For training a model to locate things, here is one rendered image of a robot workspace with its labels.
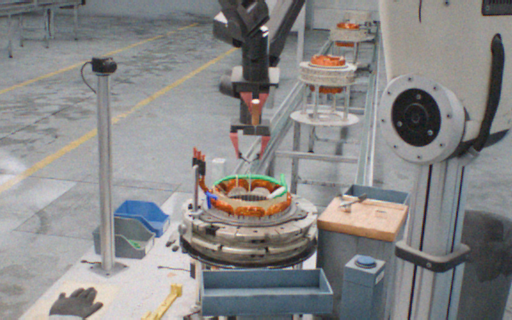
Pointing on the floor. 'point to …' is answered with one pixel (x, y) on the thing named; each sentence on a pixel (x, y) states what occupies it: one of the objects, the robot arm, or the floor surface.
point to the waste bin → (468, 303)
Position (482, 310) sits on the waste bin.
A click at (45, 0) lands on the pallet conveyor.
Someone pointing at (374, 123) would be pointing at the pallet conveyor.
